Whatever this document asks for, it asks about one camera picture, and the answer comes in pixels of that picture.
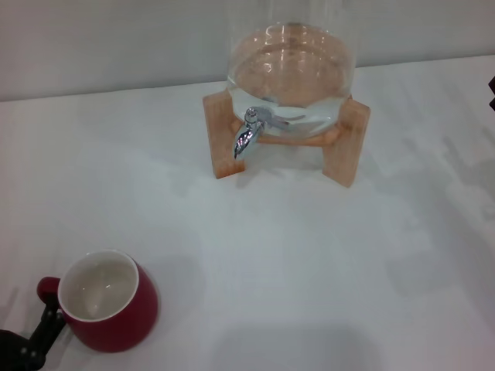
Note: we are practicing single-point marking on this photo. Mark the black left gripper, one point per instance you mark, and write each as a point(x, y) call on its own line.
point(13, 351)

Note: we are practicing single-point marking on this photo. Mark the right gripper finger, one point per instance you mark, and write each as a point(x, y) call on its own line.
point(492, 103)
point(492, 85)

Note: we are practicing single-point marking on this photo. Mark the red ceramic cup white inside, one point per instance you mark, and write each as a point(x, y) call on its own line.
point(127, 320)

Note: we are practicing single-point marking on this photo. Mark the wooden dispenser stand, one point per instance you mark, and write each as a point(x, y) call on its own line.
point(346, 154)

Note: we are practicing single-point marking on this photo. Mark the clear glass dispenser jar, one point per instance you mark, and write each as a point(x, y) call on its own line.
point(290, 58)

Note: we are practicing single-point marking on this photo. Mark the chrome faucet tap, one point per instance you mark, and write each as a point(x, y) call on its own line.
point(247, 135)

